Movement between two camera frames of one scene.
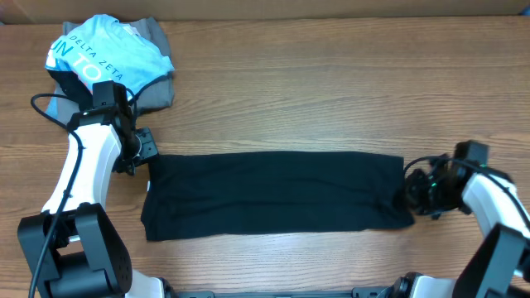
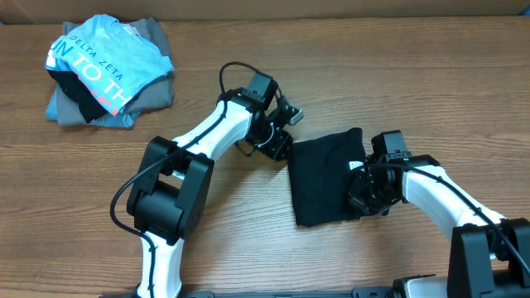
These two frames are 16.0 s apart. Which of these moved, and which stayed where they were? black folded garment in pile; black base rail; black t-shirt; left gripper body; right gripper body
Moved: right gripper body; left gripper body; black t-shirt
Stayed: black folded garment in pile; black base rail
